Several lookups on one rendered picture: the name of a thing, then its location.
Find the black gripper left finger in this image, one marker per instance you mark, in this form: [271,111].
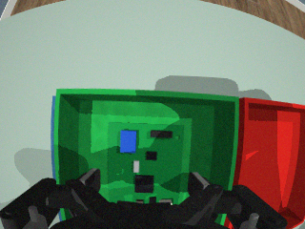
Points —
[29,211]

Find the green circuit board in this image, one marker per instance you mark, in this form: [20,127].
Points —
[144,162]

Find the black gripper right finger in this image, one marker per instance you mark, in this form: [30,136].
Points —
[255,212]

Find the green bin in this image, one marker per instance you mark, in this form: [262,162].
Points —
[81,131]

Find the red bin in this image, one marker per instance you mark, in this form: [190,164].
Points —
[273,135]

